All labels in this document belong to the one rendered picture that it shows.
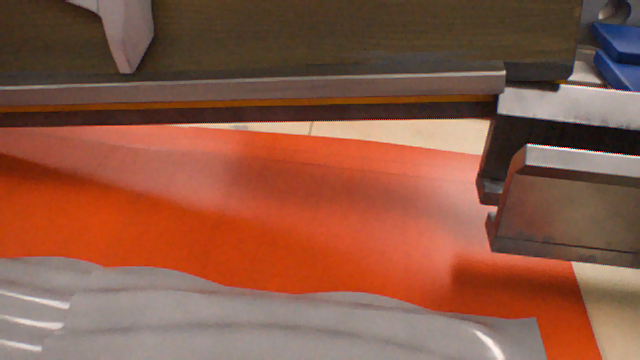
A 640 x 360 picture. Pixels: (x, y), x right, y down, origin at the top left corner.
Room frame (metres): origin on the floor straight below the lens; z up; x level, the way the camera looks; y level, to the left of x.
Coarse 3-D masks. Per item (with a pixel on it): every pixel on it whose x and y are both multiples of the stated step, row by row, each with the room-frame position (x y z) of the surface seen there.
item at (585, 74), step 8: (576, 64) 0.40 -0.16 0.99; (584, 64) 0.40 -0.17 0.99; (592, 64) 0.40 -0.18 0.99; (576, 72) 0.38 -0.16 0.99; (584, 72) 0.38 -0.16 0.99; (592, 72) 0.38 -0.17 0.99; (600, 72) 0.39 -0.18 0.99; (568, 80) 0.37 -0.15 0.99; (576, 80) 0.37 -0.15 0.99; (584, 80) 0.37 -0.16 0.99; (592, 80) 0.37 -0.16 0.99; (600, 80) 0.37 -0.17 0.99; (600, 88) 0.37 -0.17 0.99; (608, 88) 0.36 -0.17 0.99
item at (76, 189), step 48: (0, 144) 0.28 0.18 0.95; (48, 144) 0.29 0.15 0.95; (96, 144) 0.29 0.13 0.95; (144, 144) 0.30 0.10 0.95; (0, 192) 0.24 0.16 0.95; (48, 192) 0.24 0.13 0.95; (96, 192) 0.25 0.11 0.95; (144, 192) 0.25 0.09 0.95; (0, 240) 0.20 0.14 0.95; (48, 240) 0.21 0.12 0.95; (96, 240) 0.21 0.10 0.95
